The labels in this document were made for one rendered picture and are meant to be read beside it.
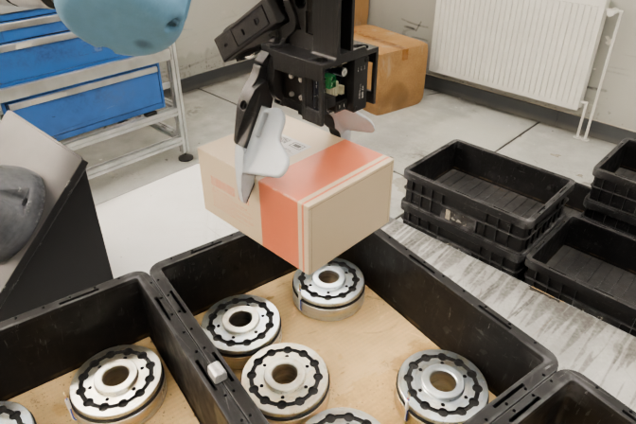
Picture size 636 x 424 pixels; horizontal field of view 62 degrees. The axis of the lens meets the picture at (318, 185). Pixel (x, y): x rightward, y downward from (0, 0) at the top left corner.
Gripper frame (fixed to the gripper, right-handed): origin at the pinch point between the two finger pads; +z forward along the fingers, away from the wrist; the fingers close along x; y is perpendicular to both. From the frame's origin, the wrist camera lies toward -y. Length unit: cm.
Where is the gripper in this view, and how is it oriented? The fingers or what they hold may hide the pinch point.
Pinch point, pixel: (293, 172)
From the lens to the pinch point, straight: 54.7
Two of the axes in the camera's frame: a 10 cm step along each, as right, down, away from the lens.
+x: 7.0, -3.7, 6.2
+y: 7.2, 3.6, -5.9
